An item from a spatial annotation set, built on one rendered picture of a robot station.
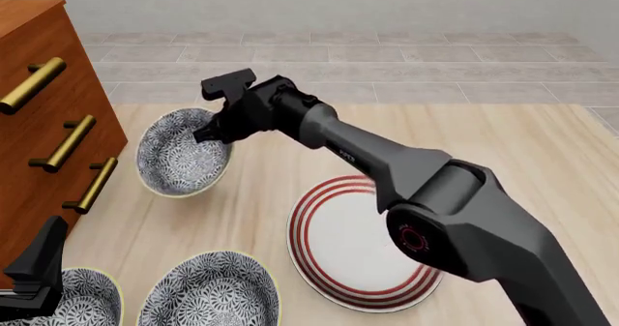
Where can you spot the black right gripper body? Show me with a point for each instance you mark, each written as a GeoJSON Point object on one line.
{"type": "Point", "coordinates": [244, 117]}

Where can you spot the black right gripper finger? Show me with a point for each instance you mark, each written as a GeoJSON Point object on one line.
{"type": "Point", "coordinates": [207, 133]}

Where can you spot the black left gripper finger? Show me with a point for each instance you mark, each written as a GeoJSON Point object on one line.
{"type": "Point", "coordinates": [46, 253]}

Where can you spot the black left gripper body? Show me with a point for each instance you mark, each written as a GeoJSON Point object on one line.
{"type": "Point", "coordinates": [26, 304]}

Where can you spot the patterned black white bowl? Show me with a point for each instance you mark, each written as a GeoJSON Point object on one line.
{"type": "Point", "coordinates": [174, 166]}
{"type": "Point", "coordinates": [92, 300]}
{"type": "Point", "coordinates": [213, 293]}

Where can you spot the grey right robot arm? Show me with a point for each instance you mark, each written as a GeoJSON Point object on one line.
{"type": "Point", "coordinates": [435, 173]}

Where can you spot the white plate with red rings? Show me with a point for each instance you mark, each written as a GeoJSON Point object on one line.
{"type": "Point", "coordinates": [348, 253]}

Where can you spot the wooden cabinet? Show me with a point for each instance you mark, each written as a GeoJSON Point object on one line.
{"type": "Point", "coordinates": [38, 133]}

